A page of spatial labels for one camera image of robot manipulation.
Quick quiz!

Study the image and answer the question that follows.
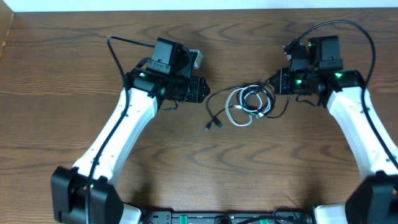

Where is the thin black cable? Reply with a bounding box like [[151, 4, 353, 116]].
[[203, 86, 246, 132]]

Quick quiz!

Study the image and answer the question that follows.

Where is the white cable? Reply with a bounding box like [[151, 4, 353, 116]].
[[224, 85, 272, 128]]

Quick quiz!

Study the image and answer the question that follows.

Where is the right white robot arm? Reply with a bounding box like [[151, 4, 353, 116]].
[[271, 35, 397, 223]]

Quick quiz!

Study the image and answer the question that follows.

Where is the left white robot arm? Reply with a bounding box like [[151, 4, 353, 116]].
[[51, 37, 210, 223]]

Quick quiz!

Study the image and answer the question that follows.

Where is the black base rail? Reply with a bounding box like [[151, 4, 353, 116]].
[[138, 207, 315, 224]]

